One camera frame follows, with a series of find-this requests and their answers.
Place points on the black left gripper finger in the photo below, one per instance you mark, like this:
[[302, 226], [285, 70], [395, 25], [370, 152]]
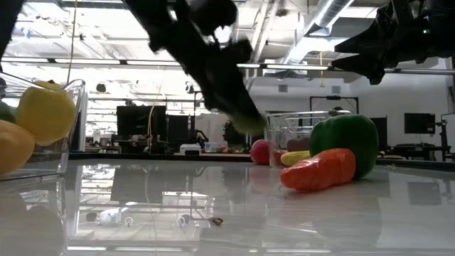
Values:
[[249, 106], [224, 111]]

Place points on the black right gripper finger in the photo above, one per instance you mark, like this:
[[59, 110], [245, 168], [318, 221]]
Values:
[[369, 41], [375, 65]]

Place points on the small green lime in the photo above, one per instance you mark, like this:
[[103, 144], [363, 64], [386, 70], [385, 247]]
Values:
[[250, 125]]

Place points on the red apple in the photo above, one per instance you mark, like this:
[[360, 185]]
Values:
[[259, 152]]

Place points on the yellow corn cob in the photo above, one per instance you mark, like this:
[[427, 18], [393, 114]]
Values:
[[295, 157]]

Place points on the green bell pepper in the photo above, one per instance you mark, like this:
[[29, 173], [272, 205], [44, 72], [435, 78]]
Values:
[[348, 137]]

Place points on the orange carrot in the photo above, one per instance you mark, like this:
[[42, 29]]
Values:
[[316, 172]]

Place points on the yellow bell pepper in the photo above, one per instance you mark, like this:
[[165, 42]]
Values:
[[46, 113]]

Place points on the orange-yellow bell pepper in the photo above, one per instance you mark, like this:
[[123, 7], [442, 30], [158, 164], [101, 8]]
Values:
[[14, 145]]

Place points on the green vegetable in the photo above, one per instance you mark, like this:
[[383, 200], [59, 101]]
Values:
[[6, 113]]

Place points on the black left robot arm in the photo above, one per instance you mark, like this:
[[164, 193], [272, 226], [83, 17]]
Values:
[[160, 21]]

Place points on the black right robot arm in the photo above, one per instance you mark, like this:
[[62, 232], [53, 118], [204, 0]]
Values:
[[447, 35]]

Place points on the small clear plastic bin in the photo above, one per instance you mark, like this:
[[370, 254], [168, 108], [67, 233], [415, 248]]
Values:
[[281, 131]]

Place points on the white box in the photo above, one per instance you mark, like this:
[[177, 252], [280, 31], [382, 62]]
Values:
[[190, 149]]

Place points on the dark upright panel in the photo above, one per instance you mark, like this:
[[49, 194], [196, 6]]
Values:
[[382, 131]]

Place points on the black computer monitor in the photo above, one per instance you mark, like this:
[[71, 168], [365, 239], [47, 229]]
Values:
[[138, 121]]

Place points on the black desk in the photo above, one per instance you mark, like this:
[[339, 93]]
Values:
[[416, 147]]

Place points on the black equipment stand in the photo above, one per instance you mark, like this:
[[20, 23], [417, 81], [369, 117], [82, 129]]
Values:
[[443, 135]]

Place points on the small dark debris piece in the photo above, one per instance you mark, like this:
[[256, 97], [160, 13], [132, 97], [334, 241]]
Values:
[[217, 222]]

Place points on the large clear plastic bin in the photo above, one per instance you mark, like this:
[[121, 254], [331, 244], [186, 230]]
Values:
[[73, 142]]

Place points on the tall black frame stand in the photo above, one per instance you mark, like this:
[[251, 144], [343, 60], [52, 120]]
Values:
[[194, 117]]

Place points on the slanted silver air duct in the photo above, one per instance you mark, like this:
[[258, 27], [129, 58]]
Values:
[[327, 14]]

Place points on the wide black frame stand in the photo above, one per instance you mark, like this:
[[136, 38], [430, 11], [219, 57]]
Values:
[[334, 97]]

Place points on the long ceiling light rail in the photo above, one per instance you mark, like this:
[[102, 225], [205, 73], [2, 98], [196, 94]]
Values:
[[295, 66]]

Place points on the black wall monitor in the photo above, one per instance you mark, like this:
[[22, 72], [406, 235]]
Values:
[[419, 123]]

